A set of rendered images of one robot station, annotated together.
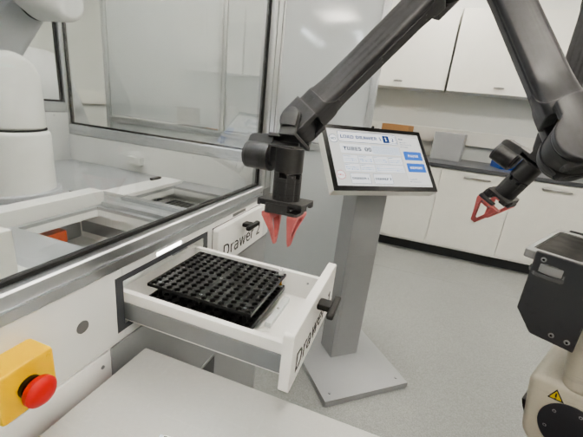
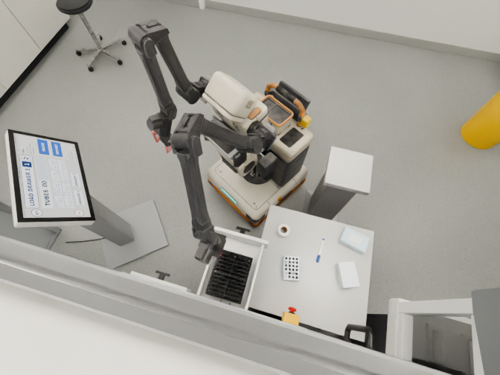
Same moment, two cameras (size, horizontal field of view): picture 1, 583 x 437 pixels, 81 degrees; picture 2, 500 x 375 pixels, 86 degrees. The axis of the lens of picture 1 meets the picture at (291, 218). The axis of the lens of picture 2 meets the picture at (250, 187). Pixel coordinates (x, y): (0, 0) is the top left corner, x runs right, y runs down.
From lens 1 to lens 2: 1.20 m
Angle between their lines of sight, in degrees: 75
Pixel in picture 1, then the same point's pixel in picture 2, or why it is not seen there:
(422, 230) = not seen: outside the picture
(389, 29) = (199, 180)
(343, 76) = (204, 207)
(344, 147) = (47, 204)
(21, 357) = (291, 316)
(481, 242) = not seen: outside the picture
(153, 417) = (271, 286)
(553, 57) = (236, 135)
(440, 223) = not seen: outside the picture
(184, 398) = (263, 280)
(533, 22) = (225, 132)
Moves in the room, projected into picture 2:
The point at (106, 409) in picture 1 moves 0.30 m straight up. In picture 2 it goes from (272, 303) to (278, 301)
